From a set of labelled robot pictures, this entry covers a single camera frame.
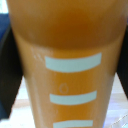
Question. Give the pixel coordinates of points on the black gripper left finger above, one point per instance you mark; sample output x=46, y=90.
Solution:
x=10, y=73

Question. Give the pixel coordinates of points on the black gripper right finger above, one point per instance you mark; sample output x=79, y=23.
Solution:
x=123, y=66

